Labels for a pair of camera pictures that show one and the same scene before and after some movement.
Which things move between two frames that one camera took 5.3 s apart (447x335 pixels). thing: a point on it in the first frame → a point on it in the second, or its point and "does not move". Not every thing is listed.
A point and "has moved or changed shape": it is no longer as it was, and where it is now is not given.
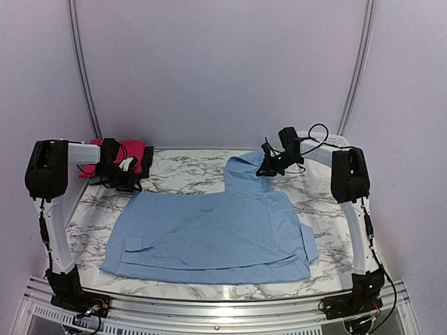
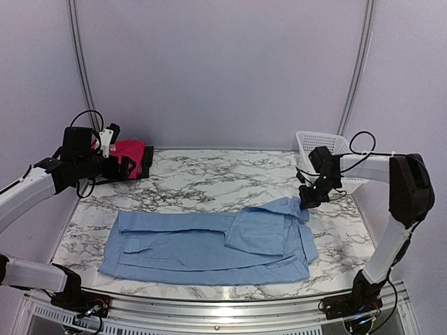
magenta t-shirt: [128, 149] does not move
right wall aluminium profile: [369, 16] does not move
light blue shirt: [251, 234] has moved or changed shape
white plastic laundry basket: [316, 151] does not move
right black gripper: [269, 169] → [306, 202]
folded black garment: [147, 162] does not move
